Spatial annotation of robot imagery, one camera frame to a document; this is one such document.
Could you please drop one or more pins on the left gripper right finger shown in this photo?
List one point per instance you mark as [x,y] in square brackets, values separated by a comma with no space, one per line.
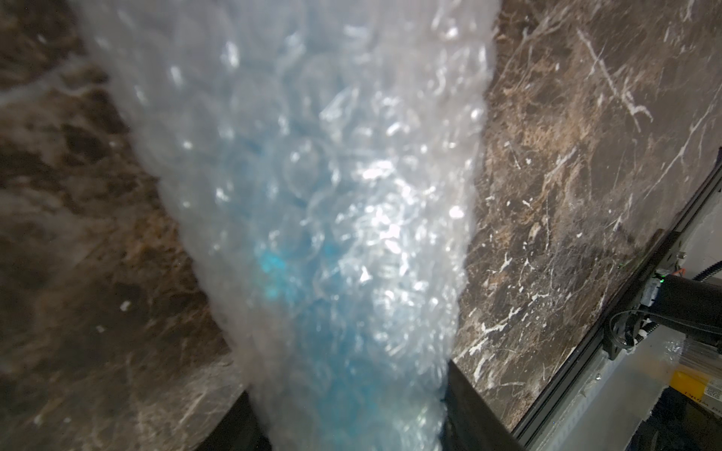
[471,425]

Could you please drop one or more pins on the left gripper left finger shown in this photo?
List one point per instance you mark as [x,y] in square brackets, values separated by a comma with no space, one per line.
[239,430]

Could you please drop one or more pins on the blue liquid glass bottle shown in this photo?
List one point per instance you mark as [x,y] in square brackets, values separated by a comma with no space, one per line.
[360,266]

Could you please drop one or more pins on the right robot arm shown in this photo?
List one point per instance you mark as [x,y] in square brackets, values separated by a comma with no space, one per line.
[689,306]

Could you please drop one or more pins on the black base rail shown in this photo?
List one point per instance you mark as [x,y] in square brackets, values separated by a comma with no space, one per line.
[590,356]

